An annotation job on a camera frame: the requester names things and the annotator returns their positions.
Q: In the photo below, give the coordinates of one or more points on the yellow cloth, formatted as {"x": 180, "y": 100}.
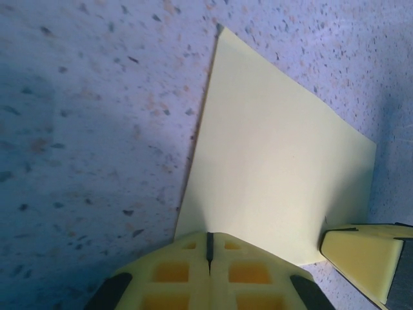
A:
{"x": 274, "y": 145}

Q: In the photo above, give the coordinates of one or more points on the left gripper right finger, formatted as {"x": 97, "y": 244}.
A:
{"x": 251, "y": 277}

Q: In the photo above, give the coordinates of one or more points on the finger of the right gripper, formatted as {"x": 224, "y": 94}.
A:
{"x": 361, "y": 261}

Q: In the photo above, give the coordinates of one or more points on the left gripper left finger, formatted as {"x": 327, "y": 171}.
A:
{"x": 167, "y": 277}

